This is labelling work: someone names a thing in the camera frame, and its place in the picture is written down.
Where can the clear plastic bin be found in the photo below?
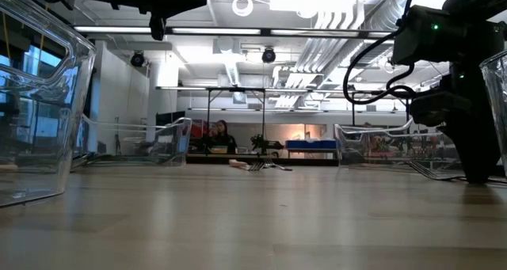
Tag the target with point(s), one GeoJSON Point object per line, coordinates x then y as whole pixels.
{"type": "Point", "coordinates": [174, 143]}
{"type": "Point", "coordinates": [39, 143]}
{"type": "Point", "coordinates": [356, 143]}
{"type": "Point", "coordinates": [497, 103]}

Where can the red tool cabinet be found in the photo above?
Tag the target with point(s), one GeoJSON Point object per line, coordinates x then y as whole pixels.
{"type": "Point", "coordinates": [200, 129]}

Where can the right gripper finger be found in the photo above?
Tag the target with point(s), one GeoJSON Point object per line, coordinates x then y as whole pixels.
{"type": "Point", "coordinates": [475, 151]}

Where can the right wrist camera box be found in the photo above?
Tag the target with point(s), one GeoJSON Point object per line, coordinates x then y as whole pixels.
{"type": "Point", "coordinates": [435, 107]}

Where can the blue storage crate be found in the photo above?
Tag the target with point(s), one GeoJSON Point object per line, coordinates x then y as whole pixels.
{"type": "Point", "coordinates": [309, 144]}

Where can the black ceiling spotlight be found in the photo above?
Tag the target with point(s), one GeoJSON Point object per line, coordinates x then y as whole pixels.
{"type": "Point", "coordinates": [137, 60]}
{"type": "Point", "coordinates": [268, 55]}

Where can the white LED light bar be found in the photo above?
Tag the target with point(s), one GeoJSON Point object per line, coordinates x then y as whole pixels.
{"type": "Point", "coordinates": [309, 33]}
{"type": "Point", "coordinates": [216, 31]}
{"type": "Point", "coordinates": [380, 35]}
{"type": "Point", "coordinates": [115, 29]}

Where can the black monitor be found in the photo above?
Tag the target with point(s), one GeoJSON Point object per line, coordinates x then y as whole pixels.
{"type": "Point", "coordinates": [168, 118]}

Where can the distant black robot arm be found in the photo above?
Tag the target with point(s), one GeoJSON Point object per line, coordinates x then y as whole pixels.
{"type": "Point", "coordinates": [265, 144]}

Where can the person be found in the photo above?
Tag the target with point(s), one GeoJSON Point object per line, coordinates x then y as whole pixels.
{"type": "Point", "coordinates": [222, 137]}

